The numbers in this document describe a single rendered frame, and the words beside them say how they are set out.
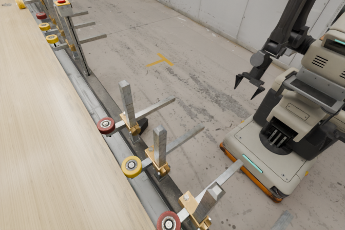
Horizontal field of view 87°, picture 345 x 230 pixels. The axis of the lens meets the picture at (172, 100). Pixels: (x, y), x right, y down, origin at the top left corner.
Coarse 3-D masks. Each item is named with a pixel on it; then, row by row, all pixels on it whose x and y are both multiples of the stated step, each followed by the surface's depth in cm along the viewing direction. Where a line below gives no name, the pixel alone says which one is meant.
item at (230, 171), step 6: (240, 162) 82; (228, 168) 79; (234, 168) 79; (222, 174) 78; (228, 174) 78; (216, 180) 76; (222, 180) 76; (204, 192) 72; (198, 198) 71; (186, 210) 67; (180, 216) 66; (186, 216) 66
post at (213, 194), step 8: (216, 184) 46; (208, 192) 46; (216, 192) 45; (224, 192) 45; (208, 200) 48; (216, 200) 44; (200, 208) 56; (208, 208) 50; (200, 216) 59; (192, 224) 73
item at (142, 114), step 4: (172, 96) 108; (164, 100) 105; (168, 100) 105; (172, 100) 107; (156, 104) 102; (160, 104) 103; (164, 104) 104; (148, 108) 100; (152, 108) 100; (156, 108) 101; (160, 108) 104; (140, 112) 98; (144, 112) 98; (148, 112) 99; (152, 112) 102; (136, 116) 96; (140, 116) 96; (144, 116) 99; (136, 120) 96; (116, 124) 92; (120, 124) 92; (124, 124) 92; (116, 128) 90; (120, 128) 92; (112, 132) 90; (108, 136) 90
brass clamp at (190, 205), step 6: (186, 192) 71; (180, 198) 69; (192, 198) 70; (180, 204) 71; (186, 204) 68; (192, 204) 68; (192, 210) 67; (192, 216) 65; (198, 222) 64; (204, 222) 65; (210, 222) 65; (198, 228) 64; (204, 228) 63
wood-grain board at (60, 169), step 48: (0, 0) 185; (0, 48) 125; (48, 48) 128; (0, 96) 95; (48, 96) 96; (0, 144) 76; (48, 144) 77; (96, 144) 78; (0, 192) 64; (48, 192) 65; (96, 192) 65
